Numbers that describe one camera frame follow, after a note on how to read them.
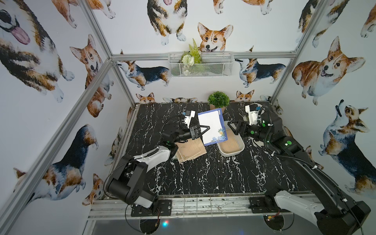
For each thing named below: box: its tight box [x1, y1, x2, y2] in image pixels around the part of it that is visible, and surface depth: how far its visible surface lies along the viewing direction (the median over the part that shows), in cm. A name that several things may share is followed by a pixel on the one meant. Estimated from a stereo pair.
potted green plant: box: [207, 90, 230, 115], surface depth 103 cm
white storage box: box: [217, 120, 246, 158], surface depth 97 cm
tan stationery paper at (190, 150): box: [174, 137, 208, 164], surface depth 94 cm
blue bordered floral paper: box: [197, 108, 229, 147], surface depth 75 cm
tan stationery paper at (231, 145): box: [219, 130, 241, 154], surface depth 97 cm
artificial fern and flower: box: [180, 38, 203, 76], surface depth 84 cm
